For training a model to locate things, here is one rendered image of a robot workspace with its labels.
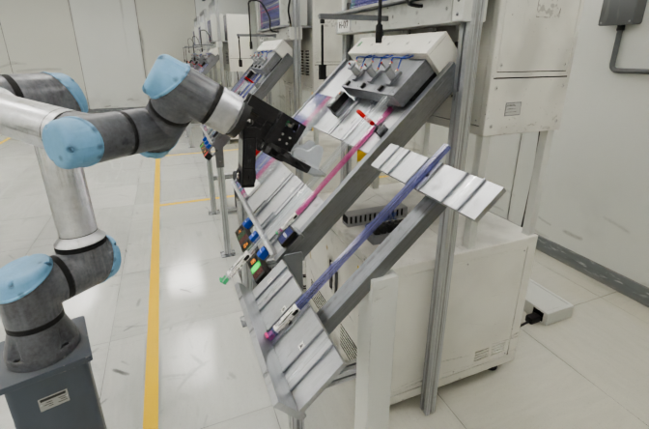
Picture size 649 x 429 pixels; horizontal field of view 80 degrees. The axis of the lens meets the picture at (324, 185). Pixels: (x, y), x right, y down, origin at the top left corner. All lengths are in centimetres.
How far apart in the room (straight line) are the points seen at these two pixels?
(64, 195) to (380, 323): 78
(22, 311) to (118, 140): 55
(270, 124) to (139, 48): 901
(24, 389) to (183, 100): 79
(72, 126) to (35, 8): 931
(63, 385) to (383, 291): 80
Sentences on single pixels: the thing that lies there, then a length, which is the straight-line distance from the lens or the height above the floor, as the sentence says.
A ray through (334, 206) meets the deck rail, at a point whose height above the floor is 85.
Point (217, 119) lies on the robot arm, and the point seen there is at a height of 113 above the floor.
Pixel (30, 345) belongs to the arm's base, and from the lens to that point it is 116.
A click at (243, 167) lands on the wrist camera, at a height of 104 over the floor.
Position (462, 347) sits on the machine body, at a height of 22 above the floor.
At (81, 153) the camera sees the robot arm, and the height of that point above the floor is 110.
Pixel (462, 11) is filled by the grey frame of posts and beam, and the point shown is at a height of 133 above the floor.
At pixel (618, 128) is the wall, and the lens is 256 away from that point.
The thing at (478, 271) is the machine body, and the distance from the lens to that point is 145.
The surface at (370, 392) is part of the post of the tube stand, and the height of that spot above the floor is 53.
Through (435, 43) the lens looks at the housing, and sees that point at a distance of 112.
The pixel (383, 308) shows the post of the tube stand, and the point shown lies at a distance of 83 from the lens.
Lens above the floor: 124
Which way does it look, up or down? 19 degrees down
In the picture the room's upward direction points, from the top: straight up
